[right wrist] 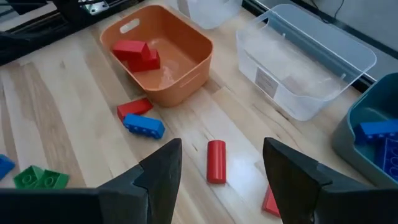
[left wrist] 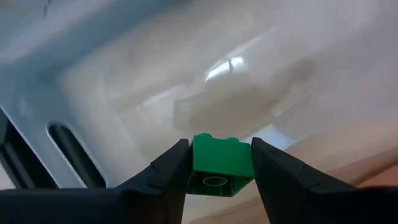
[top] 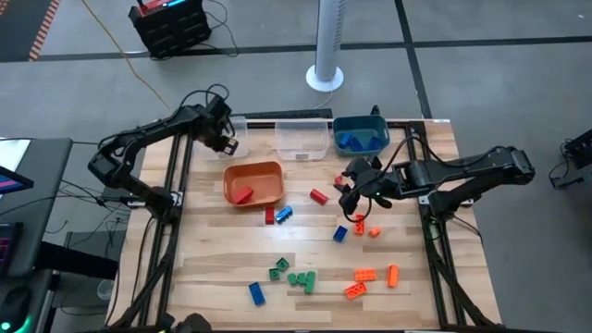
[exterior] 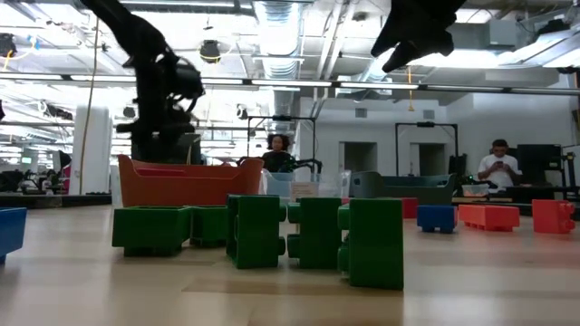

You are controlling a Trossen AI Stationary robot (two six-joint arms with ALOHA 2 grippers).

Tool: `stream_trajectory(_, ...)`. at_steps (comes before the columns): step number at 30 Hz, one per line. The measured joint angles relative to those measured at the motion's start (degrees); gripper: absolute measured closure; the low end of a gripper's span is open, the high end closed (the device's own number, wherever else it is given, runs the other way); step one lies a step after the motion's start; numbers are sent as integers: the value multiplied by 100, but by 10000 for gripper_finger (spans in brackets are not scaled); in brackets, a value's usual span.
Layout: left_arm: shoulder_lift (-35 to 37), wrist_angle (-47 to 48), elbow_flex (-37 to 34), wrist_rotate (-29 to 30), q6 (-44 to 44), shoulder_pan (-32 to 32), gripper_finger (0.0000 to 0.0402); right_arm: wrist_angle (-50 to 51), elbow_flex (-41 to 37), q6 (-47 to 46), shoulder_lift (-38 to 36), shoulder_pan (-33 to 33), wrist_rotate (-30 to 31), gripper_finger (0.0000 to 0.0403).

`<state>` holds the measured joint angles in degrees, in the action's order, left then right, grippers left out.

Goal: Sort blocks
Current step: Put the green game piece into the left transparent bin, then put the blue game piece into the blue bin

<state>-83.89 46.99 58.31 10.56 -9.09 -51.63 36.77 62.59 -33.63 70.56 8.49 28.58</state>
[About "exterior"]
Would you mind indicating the orange plastic bin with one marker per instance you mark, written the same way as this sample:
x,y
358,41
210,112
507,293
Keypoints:
x,y
190,185

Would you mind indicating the black aluminium table frame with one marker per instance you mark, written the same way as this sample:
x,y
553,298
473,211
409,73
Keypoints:
x,y
54,200

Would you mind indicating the teal plastic bin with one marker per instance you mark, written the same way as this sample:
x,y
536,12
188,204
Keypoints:
x,y
408,186

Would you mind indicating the black monitor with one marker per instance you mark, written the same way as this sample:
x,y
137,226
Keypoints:
x,y
197,145
539,165

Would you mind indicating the person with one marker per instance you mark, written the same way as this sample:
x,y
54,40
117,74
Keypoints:
x,y
498,169
277,158

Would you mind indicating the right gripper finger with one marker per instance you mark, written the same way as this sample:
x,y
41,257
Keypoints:
x,y
421,50
389,38

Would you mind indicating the black gantry frame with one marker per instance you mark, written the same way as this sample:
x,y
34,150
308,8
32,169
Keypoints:
x,y
426,123
281,117

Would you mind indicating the long green building block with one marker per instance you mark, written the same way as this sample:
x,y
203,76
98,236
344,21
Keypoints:
x,y
376,244

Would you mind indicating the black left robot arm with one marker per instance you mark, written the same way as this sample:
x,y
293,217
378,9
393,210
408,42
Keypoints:
x,y
131,27

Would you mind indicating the white building column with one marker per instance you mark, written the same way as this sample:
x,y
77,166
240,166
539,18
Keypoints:
x,y
97,149

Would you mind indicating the silver ventilation duct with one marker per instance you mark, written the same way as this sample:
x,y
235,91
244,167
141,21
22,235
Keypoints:
x,y
278,36
376,68

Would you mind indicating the clear labelled plastic container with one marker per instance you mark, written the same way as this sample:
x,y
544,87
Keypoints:
x,y
324,183

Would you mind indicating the blue toy building block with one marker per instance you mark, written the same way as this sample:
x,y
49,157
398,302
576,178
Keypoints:
x,y
436,218
11,231

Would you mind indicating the long ceiling light strip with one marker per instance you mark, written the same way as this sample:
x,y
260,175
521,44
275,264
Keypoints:
x,y
272,82

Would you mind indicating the clear plastic tub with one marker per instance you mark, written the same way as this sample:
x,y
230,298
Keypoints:
x,y
475,190

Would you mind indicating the green toy building block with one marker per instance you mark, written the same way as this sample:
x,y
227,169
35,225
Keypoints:
x,y
151,231
254,231
209,224
317,233

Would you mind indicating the yellow hanging pendant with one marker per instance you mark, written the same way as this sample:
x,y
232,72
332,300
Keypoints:
x,y
410,106

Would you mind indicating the orange toy building block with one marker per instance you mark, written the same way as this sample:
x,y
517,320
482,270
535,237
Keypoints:
x,y
553,216
489,217

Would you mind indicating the background black robot arm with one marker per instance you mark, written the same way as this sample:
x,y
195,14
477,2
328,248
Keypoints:
x,y
247,158
308,163

